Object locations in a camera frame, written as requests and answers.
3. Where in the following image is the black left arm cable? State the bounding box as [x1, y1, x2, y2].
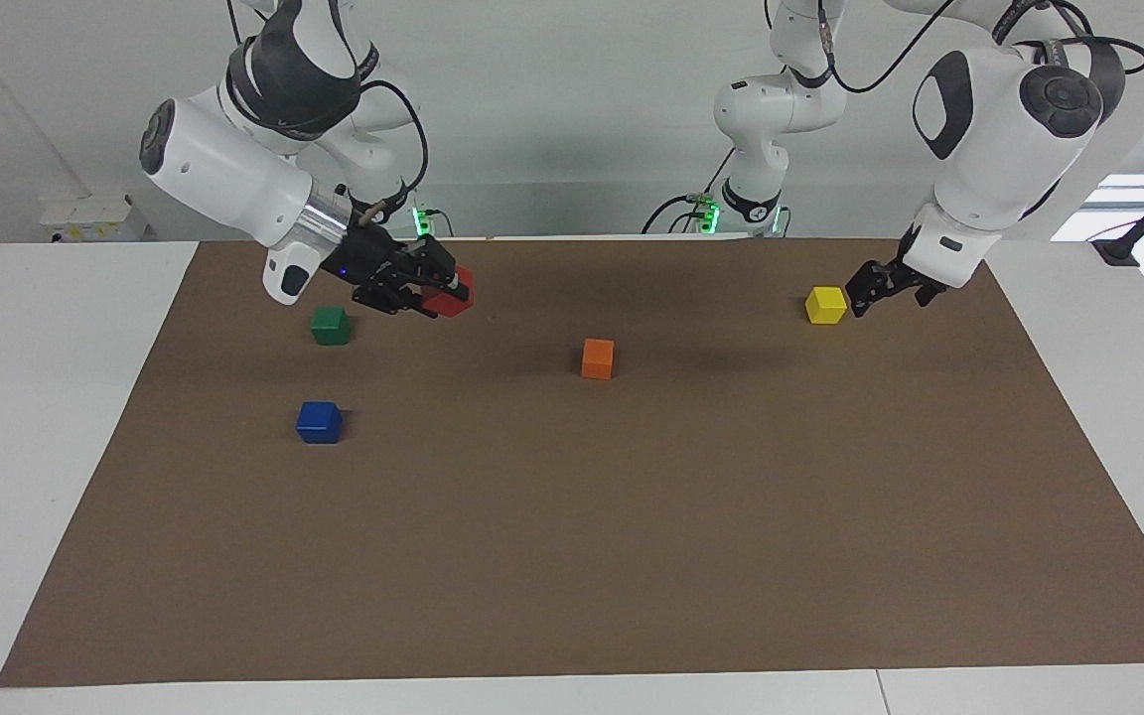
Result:
[815, 0, 1144, 96]

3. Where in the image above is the blue wooden block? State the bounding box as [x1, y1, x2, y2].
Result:
[296, 400, 344, 445]

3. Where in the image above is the yellow wooden block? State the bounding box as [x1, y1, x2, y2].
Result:
[805, 286, 848, 326]

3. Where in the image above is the white wall socket box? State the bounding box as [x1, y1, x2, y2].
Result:
[39, 192, 151, 243]

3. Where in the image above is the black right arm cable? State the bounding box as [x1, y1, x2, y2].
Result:
[361, 77, 430, 200]

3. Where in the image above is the brown paper table mat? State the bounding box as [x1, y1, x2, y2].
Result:
[0, 236, 1144, 688]

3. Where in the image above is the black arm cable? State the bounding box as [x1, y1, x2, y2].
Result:
[361, 77, 430, 200]
[815, 0, 1144, 96]

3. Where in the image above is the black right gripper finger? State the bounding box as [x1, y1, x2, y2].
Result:
[352, 284, 474, 320]
[403, 240, 460, 281]

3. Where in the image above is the red wooden block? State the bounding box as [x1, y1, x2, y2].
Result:
[423, 264, 477, 319]

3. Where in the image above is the green wooden block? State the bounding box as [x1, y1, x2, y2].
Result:
[311, 306, 352, 347]

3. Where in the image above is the black left base cable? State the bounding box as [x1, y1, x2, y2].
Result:
[642, 149, 738, 236]

